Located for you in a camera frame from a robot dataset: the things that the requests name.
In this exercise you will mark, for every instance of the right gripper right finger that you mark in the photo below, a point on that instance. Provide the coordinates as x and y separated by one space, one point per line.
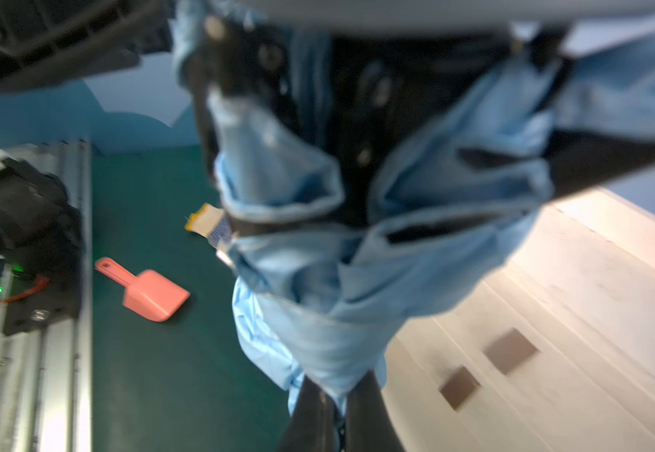
368 424

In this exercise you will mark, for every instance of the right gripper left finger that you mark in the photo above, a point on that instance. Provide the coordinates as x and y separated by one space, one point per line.
312 425

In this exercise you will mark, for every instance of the white three-drawer cabinet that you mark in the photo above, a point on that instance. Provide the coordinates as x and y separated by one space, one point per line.
553 352

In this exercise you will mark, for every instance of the light blue umbrella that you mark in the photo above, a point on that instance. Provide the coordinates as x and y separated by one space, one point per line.
377 159

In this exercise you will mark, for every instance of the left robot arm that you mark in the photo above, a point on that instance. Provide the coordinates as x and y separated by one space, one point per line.
73 70

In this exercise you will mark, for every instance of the pink plastic scoop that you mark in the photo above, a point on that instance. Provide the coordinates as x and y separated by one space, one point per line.
149 294

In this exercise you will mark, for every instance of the blue dotted work glove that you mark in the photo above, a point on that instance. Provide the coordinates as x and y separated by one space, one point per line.
211 223

